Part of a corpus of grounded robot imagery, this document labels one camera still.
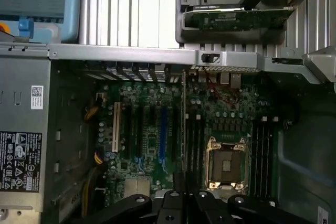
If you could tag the silver rear port block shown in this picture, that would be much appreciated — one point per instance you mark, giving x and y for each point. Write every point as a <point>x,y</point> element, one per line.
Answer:
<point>224,78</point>
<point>212,77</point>
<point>235,80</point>

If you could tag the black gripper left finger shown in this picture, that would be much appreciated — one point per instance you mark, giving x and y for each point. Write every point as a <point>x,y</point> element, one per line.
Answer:
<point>168,208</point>

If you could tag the green graphics card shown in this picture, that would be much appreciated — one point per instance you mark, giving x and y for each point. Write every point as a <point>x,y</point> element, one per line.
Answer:
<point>236,19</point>

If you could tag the blue expansion slot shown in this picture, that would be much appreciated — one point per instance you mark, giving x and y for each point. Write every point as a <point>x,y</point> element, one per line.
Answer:
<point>164,129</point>

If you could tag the green motherboard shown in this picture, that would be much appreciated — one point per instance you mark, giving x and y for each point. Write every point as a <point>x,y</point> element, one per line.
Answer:
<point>231,98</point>

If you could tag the silver chipset heat sink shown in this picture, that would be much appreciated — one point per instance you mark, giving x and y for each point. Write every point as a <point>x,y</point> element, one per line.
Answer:
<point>137,186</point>

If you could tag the grey power supply unit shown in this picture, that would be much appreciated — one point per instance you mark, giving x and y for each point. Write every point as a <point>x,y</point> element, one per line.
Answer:
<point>23,90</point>

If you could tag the RAM slot with white latches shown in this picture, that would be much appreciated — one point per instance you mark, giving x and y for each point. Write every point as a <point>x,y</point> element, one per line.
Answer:
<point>274,155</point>
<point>200,142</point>
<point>264,155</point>
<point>190,142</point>

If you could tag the grey parts rack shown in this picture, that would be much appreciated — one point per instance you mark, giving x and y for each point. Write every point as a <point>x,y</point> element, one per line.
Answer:
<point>231,37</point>

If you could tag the RAM slot with black latches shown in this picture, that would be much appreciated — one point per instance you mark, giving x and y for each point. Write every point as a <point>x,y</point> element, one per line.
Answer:
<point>195,142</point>
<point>260,155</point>
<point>269,155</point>

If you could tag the long black expansion slot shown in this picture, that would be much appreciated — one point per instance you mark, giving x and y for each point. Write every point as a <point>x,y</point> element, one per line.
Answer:
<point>176,134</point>

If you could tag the blue plug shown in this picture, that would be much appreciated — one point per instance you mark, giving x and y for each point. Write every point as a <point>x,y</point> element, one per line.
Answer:
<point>26,28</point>

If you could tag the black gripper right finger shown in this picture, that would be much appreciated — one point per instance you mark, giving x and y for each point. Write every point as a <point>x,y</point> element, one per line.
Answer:
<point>210,208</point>

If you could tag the grey metal PC case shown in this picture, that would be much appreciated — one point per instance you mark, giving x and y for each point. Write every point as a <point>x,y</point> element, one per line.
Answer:
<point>302,155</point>

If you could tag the white expansion slot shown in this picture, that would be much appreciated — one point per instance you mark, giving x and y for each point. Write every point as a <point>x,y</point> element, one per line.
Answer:
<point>115,129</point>

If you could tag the short black expansion slot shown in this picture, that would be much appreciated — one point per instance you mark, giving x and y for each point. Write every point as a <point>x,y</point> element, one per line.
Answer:
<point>152,116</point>

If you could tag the CPU socket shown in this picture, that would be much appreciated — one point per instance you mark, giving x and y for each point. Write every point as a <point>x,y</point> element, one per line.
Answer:
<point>227,165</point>

